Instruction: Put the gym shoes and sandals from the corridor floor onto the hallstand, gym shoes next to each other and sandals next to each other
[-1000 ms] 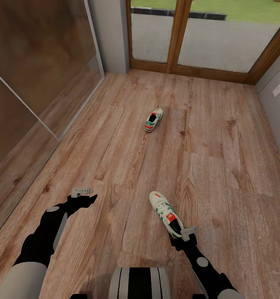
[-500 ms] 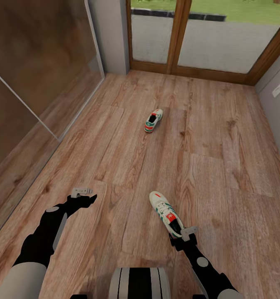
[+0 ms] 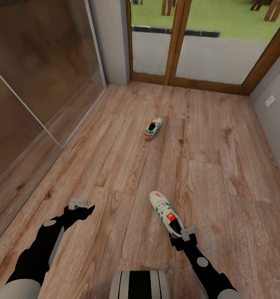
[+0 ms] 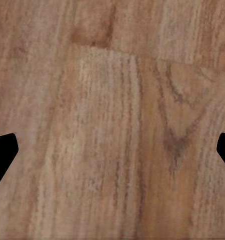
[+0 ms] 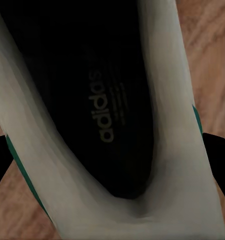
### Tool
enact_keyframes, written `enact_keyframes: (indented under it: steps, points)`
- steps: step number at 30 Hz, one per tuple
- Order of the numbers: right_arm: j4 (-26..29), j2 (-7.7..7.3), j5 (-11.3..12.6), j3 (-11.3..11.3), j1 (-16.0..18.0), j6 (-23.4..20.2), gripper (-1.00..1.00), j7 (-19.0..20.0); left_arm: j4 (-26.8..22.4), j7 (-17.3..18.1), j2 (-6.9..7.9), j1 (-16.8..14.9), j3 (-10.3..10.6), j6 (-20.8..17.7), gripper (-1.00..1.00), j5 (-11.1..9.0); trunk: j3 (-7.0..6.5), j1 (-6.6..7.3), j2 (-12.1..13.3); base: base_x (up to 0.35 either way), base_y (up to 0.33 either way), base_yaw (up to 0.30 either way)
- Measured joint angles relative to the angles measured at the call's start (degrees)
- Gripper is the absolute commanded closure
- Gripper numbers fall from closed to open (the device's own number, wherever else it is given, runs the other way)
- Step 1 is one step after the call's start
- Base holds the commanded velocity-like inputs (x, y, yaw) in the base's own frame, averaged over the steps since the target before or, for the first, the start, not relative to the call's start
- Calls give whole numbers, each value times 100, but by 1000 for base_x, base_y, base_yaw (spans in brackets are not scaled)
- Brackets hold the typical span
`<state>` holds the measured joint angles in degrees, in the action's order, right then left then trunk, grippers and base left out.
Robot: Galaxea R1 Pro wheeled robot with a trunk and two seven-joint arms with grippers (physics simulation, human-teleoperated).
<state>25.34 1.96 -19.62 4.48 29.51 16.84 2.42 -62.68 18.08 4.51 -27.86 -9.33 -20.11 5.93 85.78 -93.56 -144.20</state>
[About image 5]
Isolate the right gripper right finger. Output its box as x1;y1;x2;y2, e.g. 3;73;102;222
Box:
202;133;225;196

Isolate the gym shoe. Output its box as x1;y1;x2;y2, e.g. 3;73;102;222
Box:
0;0;225;240

